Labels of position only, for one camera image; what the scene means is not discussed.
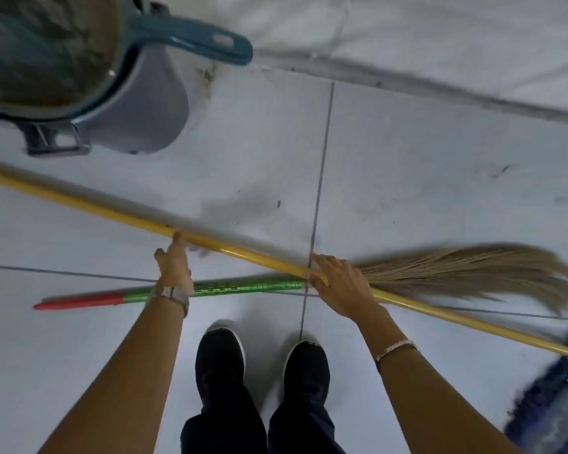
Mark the person's left hand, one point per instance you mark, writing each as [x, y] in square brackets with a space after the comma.
[174, 271]

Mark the person's right hand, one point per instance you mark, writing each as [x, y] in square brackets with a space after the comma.
[345, 288]

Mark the person's right thumb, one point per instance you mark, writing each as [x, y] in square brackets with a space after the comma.
[319, 279]

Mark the person's left fingers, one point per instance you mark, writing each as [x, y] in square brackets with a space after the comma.
[177, 243]

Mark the person's left forearm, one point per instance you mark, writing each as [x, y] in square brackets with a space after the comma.
[123, 373]

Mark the person's right forearm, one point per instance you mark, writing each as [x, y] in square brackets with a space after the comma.
[430, 392]

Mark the silver wristwatch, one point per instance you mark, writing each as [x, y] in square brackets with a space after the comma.
[173, 294]

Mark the black right shoe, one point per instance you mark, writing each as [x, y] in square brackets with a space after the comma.
[306, 373]

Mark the black shoe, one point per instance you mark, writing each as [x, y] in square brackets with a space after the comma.
[306, 373]
[219, 366]

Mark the black left shoe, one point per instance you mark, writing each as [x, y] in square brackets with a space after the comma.
[219, 366]

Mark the grey bucket with teal rim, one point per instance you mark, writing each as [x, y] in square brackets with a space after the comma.
[142, 103]

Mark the dark trousers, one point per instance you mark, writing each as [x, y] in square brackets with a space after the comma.
[227, 432]

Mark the teal plastic dipper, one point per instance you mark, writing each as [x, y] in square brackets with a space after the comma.
[194, 38]

